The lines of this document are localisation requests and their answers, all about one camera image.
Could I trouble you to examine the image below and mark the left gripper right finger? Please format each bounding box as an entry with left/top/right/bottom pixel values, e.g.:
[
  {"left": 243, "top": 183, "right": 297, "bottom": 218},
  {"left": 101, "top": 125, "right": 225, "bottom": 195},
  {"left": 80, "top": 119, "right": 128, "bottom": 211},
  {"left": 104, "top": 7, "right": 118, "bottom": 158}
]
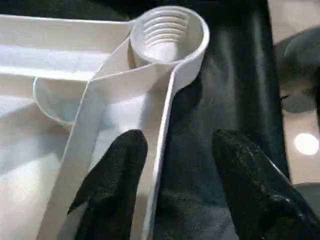
[{"left": 211, "top": 128, "right": 320, "bottom": 240}]

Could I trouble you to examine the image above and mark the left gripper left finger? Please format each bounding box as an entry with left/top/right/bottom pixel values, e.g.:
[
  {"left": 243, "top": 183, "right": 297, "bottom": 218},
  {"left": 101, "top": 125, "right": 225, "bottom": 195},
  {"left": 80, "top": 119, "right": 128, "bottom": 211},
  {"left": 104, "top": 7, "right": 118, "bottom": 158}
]
[{"left": 47, "top": 129, "right": 148, "bottom": 240}]

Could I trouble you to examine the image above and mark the white plastic table top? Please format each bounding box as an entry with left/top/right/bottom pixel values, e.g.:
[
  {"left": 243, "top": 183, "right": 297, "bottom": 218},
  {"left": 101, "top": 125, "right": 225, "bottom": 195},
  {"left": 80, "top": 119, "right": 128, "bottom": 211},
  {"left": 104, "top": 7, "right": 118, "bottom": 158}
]
[{"left": 0, "top": 6, "right": 210, "bottom": 240}]

